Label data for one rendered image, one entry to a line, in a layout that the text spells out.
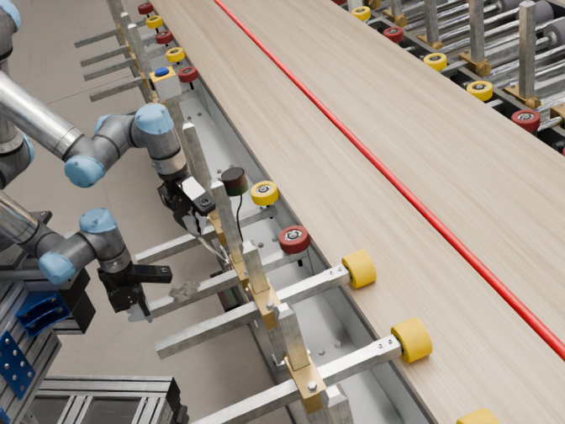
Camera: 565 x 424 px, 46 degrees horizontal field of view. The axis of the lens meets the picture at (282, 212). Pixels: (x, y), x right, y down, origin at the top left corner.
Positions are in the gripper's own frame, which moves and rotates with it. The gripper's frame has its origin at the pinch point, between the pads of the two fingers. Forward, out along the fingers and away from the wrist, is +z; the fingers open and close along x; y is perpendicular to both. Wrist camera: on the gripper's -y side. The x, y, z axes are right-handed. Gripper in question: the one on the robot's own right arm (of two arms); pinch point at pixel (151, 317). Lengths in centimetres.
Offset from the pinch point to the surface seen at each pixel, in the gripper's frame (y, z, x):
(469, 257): -34, -82, 101
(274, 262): -35.0, -3.1, 1.5
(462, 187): -89, -8, 7
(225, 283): -21.0, -2.6, 1.5
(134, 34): -27, -29, -127
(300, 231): -44.3, -8.0, -0.2
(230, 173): -31.5, -30.1, -4.2
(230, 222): -27.6, -17.6, -2.2
